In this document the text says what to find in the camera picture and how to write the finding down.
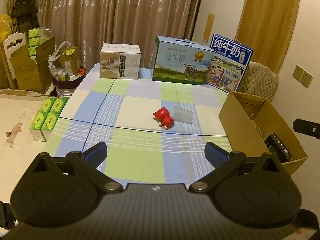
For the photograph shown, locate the yellow plastic bag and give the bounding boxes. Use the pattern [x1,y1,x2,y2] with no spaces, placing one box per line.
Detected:
[0,14,13,44]

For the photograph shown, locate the clear plastic box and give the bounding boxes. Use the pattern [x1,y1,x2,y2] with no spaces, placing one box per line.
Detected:
[172,106,194,125]

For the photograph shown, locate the green cow print milk carton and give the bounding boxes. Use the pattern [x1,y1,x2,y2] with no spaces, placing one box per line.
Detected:
[152,35,213,85]

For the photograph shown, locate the white wooden chair back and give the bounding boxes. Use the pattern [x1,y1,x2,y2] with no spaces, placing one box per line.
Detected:
[0,32,28,89]

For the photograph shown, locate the quilted chair back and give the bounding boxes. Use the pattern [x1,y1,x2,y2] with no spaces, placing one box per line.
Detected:
[237,61,280,103]

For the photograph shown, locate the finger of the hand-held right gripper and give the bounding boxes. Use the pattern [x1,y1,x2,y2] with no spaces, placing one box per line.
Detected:
[293,119,320,139]

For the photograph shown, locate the stack of green tissue packs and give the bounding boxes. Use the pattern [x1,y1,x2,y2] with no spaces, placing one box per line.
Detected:
[27,27,47,63]

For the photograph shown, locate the dark folded rack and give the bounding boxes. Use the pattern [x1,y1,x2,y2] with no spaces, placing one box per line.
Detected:
[7,0,39,34]

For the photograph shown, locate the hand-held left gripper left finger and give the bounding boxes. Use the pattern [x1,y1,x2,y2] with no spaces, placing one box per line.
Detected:
[32,141,123,193]

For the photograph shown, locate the gold cardboard carton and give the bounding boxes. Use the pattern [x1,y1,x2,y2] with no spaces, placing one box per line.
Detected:
[9,36,56,94]

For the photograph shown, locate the beige tissue roll carton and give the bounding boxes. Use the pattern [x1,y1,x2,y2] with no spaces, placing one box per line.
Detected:
[99,43,142,80]

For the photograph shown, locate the green tissue pack bundle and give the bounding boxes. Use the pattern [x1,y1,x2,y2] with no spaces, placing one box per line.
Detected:
[29,97,68,142]

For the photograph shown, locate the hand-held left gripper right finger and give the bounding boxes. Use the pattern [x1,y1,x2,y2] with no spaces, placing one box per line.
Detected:
[189,142,287,193]

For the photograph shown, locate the beige wall socket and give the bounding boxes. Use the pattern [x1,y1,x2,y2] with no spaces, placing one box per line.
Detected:
[293,65,304,80]
[301,71,313,88]

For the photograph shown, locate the blue cartoon print milk carton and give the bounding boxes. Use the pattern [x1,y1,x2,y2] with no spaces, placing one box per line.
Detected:
[204,33,254,92]

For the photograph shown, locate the plaid tablecloth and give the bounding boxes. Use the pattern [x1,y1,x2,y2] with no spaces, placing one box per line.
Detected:
[41,64,234,188]

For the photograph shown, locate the brown cardboard box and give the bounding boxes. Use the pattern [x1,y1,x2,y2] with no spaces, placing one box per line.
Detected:
[218,91,308,177]

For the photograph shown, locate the red hooded figurine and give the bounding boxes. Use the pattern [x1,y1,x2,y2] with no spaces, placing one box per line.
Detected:
[152,107,175,130]

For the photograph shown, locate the black device in box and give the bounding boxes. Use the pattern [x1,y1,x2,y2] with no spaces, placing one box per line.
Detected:
[264,133,293,163]

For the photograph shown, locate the beige printed bed sheet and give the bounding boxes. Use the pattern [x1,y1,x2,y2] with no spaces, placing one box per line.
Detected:
[0,89,58,203]

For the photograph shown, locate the bin full of packaging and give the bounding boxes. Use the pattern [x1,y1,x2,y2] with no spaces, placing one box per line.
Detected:
[49,40,87,98]

